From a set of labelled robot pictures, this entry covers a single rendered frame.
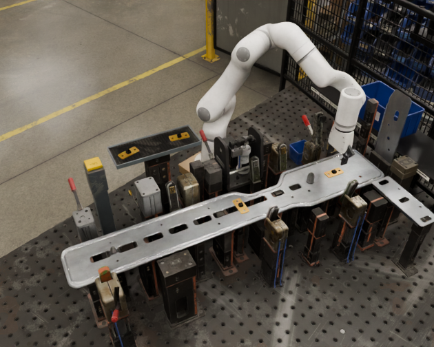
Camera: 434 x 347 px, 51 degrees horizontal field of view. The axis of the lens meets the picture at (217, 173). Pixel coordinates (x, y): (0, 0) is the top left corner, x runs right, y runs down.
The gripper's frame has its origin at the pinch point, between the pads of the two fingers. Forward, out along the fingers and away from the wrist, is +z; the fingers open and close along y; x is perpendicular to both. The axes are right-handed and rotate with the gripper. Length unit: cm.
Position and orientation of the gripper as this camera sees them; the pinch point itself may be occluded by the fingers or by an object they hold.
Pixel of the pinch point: (337, 156)
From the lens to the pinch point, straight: 199.2
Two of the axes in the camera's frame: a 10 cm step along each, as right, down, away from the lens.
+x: 9.0, -2.9, 3.4
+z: -0.1, 7.5, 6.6
